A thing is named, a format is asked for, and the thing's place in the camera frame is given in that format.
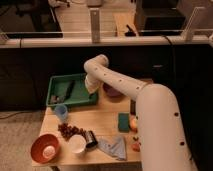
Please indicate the wooden table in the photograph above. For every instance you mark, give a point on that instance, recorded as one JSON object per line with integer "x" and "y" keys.
{"x": 101, "y": 118}

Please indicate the black spatula in tray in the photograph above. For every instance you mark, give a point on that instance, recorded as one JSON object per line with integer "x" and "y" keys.
{"x": 69, "y": 89}

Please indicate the white egg in bowl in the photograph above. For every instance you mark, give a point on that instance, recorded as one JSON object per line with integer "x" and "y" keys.
{"x": 49, "y": 152}

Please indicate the green plastic tray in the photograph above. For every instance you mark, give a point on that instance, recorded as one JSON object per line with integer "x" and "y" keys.
{"x": 79, "y": 95}

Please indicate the small black block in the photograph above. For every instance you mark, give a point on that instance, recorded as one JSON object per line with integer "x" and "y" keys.
{"x": 132, "y": 107}

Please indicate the peach fruit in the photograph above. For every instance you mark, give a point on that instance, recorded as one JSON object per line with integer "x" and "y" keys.
{"x": 133, "y": 124}

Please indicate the blue plastic cup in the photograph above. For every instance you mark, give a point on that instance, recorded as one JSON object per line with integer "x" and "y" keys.
{"x": 61, "y": 112}

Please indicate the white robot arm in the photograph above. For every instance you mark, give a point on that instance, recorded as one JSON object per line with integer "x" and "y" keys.
{"x": 160, "y": 128}

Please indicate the metal can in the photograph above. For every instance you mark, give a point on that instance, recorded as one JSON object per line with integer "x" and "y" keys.
{"x": 90, "y": 139}

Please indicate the orange bowl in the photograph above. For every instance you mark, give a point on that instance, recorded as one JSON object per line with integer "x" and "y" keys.
{"x": 40, "y": 144}

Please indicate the blue grey cloth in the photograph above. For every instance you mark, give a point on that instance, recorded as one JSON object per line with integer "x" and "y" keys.
{"x": 116, "y": 149}

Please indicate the green sponge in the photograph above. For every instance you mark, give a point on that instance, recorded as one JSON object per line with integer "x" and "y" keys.
{"x": 123, "y": 122}

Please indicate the black monitor box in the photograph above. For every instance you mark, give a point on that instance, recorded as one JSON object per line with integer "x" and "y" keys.
{"x": 158, "y": 17}

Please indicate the white post on counter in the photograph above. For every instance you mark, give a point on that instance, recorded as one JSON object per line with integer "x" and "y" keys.
{"x": 95, "y": 24}

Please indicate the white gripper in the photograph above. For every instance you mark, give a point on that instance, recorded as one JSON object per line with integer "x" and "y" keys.
{"x": 91, "y": 84}

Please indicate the small grey item in tray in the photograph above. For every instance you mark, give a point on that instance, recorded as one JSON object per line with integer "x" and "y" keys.
{"x": 54, "y": 99}

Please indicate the bunch of dark grapes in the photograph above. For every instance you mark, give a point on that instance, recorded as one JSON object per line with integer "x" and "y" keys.
{"x": 67, "y": 131}

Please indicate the white cup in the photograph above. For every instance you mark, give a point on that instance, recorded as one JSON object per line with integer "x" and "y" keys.
{"x": 77, "y": 144}

